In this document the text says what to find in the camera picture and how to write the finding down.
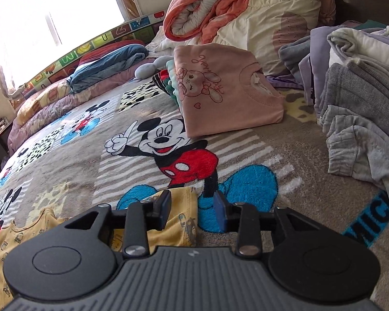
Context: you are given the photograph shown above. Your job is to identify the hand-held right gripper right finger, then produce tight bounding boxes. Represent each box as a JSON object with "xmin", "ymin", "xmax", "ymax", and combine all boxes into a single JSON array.
[{"xmin": 213, "ymin": 190, "xmax": 325, "ymax": 257}]

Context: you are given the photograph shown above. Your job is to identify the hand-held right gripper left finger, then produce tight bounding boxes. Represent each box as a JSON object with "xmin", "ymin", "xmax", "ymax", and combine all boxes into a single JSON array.
[{"xmin": 65, "ymin": 189, "xmax": 173, "ymax": 258}]

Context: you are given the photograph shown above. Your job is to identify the yellow printed shirt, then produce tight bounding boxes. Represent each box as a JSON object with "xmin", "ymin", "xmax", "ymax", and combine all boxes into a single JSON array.
[{"xmin": 0, "ymin": 186, "xmax": 200, "ymax": 310}]

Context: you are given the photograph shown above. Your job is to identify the stack of colourful folded clothes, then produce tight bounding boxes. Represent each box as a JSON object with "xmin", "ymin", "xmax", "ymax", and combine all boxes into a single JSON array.
[{"xmin": 152, "ymin": 59, "xmax": 186, "ymax": 117}]

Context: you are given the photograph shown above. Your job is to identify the cartoon mouse printed blanket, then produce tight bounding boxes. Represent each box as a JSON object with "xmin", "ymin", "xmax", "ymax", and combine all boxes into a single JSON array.
[{"xmin": 0, "ymin": 55, "xmax": 389, "ymax": 311}]

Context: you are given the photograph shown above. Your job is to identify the pink folded bunny sweater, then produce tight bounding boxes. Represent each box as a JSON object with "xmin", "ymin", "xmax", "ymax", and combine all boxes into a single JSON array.
[{"xmin": 173, "ymin": 44, "xmax": 286, "ymax": 138}]

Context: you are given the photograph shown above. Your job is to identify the grey plush toy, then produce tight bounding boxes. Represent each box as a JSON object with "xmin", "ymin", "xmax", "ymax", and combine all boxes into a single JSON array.
[{"xmin": 134, "ymin": 55, "xmax": 176, "ymax": 80}]

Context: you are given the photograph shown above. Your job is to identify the light grey sweatpants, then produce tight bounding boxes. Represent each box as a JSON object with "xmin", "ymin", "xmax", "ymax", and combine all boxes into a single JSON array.
[{"xmin": 326, "ymin": 114, "xmax": 389, "ymax": 208}]

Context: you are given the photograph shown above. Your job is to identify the blue folded blanket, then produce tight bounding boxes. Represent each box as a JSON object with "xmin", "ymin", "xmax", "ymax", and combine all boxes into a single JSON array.
[{"xmin": 66, "ymin": 45, "xmax": 148, "ymax": 95}]

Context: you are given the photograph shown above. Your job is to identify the purple floral quilt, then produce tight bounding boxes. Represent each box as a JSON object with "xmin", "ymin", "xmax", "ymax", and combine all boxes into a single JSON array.
[{"xmin": 7, "ymin": 71, "xmax": 143, "ymax": 156}]

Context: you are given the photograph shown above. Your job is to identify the pink patterned pillow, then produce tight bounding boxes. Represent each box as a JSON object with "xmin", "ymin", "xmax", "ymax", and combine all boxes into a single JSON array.
[{"xmin": 16, "ymin": 78, "xmax": 75, "ymax": 127}]

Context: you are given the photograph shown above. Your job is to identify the white crumpled cloth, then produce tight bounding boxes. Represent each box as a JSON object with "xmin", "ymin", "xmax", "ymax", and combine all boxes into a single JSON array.
[{"xmin": 147, "ymin": 25, "xmax": 183, "ymax": 54}]

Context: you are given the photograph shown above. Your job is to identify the red pillow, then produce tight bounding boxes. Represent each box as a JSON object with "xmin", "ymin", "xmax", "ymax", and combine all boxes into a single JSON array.
[{"xmin": 79, "ymin": 40, "xmax": 146, "ymax": 63}]

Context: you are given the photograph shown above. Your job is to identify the lilac garment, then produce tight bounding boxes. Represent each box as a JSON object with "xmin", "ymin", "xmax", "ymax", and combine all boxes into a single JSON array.
[{"xmin": 297, "ymin": 23, "xmax": 389, "ymax": 115}]

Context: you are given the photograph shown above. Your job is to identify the grey knit garment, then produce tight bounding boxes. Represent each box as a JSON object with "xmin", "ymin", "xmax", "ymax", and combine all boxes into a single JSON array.
[{"xmin": 278, "ymin": 35, "xmax": 312, "ymax": 76}]

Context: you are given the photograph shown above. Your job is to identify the colourful alphabet play mat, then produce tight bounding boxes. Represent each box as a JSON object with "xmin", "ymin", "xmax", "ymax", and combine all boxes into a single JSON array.
[{"xmin": 8, "ymin": 10, "xmax": 166, "ymax": 109}]

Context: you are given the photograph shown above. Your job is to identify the dark grey ribbed garment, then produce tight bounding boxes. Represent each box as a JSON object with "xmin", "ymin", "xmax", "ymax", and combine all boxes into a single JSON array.
[{"xmin": 318, "ymin": 61, "xmax": 389, "ymax": 130}]

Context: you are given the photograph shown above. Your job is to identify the orange rolled quilt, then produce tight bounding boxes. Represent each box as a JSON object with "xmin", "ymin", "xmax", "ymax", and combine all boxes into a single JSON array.
[{"xmin": 164, "ymin": 0, "xmax": 336, "ymax": 44}]

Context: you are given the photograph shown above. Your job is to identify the cream quilt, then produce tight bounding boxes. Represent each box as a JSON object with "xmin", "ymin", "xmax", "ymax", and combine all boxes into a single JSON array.
[{"xmin": 214, "ymin": 0, "xmax": 337, "ymax": 79}]

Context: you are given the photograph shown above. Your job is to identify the white folded garment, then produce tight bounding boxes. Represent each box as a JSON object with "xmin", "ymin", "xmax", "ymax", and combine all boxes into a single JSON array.
[{"xmin": 327, "ymin": 27, "xmax": 389, "ymax": 79}]

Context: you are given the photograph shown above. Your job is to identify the bright window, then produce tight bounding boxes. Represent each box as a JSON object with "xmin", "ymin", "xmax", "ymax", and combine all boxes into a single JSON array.
[{"xmin": 0, "ymin": 0, "xmax": 128, "ymax": 81}]

